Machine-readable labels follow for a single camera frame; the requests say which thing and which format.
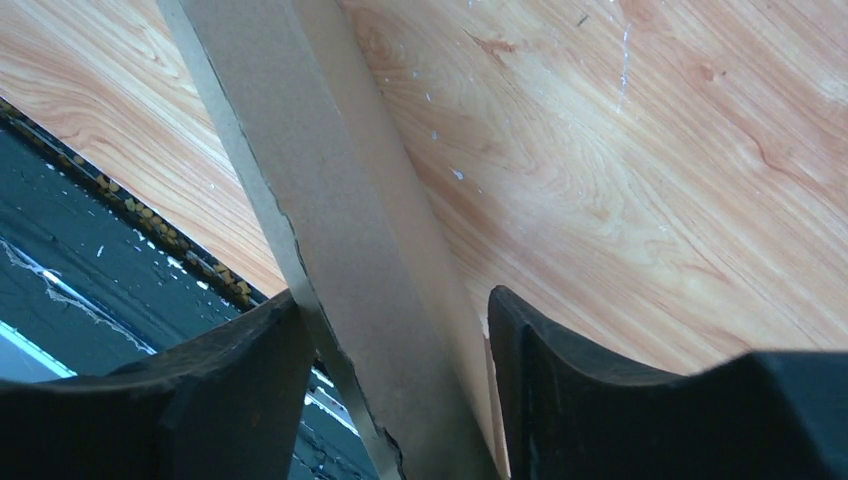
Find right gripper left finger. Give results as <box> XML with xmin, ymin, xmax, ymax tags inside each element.
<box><xmin>1</xmin><ymin>292</ymin><xmax>315</xmax><ymax>479</ymax></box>

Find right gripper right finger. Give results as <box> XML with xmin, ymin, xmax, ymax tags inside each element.
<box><xmin>488</xmin><ymin>286</ymin><xmax>847</xmax><ymax>479</ymax></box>

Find brown cardboard box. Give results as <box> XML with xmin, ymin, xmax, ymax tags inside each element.
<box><xmin>160</xmin><ymin>1</ymin><xmax>506</xmax><ymax>479</ymax></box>

